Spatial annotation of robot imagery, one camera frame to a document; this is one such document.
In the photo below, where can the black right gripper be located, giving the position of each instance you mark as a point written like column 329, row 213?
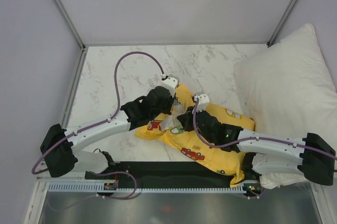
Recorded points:
column 187, row 118

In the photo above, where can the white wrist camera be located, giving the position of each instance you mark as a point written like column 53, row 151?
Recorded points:
column 170, row 82
column 202, row 101

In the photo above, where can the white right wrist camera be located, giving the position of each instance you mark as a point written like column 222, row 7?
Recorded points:
column 202, row 101

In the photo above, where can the right aluminium frame post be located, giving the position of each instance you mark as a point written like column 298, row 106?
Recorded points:
column 282, row 22

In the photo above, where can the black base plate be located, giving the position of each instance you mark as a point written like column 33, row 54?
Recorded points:
column 167, row 174

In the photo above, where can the left aluminium frame post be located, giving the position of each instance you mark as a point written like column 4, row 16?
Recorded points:
column 69, row 23

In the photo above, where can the yellow cartoon-print pillowcase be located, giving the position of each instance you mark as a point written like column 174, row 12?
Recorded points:
column 189, row 144

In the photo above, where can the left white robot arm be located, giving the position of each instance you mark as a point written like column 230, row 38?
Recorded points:
column 60, row 146

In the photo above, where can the large white pillow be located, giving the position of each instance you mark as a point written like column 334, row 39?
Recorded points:
column 288, row 90

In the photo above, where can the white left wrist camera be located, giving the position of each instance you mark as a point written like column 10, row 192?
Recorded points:
column 170, row 82

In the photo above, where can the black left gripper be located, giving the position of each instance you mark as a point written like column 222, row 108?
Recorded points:
column 167, row 110

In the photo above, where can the aluminium frame post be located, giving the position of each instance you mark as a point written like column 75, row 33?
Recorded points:
column 282, row 22
column 69, row 23

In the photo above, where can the white slotted cable duct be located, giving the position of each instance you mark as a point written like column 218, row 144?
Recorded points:
column 104, row 187

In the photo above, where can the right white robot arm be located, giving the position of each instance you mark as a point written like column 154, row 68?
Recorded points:
column 310, row 156

